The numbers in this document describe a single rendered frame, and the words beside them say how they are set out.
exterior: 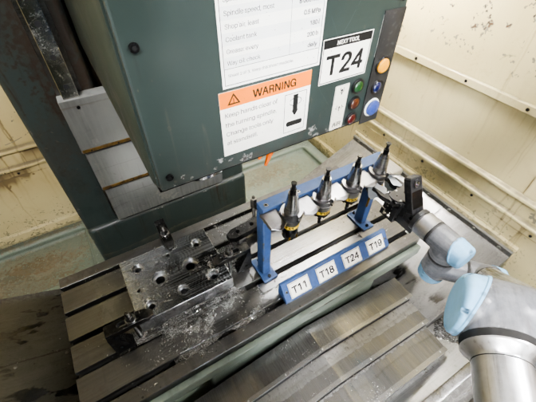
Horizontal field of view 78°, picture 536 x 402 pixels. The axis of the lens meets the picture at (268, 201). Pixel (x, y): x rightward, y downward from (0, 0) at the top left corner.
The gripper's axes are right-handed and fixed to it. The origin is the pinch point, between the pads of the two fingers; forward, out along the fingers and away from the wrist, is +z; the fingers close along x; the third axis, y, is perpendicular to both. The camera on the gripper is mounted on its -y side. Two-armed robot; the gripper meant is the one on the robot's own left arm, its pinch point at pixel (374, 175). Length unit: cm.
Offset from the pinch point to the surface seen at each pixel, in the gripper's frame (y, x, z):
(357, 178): -6.2, -11.6, -3.0
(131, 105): -48, -67, -9
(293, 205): -6.2, -33.7, -2.9
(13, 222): 49, -118, 91
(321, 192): -5.3, -23.8, -1.9
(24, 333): 52, -119, 35
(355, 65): -46, -31, -11
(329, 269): 26.0, -20.4, -10.0
